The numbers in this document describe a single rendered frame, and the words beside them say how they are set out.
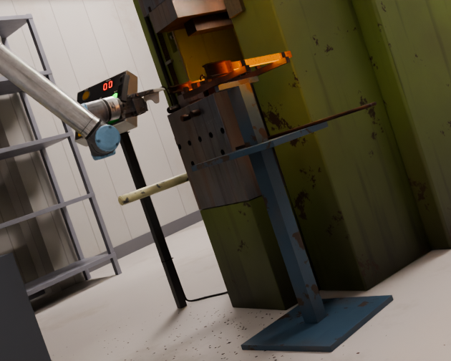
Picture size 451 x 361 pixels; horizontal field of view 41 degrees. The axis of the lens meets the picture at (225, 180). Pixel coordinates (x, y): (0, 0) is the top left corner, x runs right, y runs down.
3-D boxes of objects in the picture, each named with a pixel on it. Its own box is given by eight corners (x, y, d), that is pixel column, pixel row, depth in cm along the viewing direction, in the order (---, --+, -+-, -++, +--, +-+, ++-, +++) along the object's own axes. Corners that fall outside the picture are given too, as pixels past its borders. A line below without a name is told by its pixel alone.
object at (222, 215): (285, 311, 245) (248, 200, 242) (232, 307, 276) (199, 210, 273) (373, 259, 277) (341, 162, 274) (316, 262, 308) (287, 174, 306)
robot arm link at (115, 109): (97, 102, 239) (107, 95, 231) (107, 99, 242) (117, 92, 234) (104, 123, 240) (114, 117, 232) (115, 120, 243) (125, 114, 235)
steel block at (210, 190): (248, 200, 242) (212, 93, 240) (198, 210, 273) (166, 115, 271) (341, 161, 274) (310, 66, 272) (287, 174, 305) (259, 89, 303)
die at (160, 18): (177, 17, 253) (170, -4, 253) (155, 34, 270) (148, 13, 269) (253, 4, 277) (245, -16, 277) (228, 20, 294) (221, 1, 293)
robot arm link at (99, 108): (76, 133, 233) (67, 109, 232) (105, 125, 240) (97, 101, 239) (85, 128, 225) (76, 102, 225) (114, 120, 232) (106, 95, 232)
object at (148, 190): (124, 205, 273) (120, 195, 273) (119, 207, 278) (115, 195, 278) (202, 177, 299) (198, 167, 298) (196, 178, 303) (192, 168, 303)
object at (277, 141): (274, 146, 188) (272, 140, 188) (192, 171, 216) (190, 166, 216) (328, 126, 208) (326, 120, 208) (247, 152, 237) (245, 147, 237)
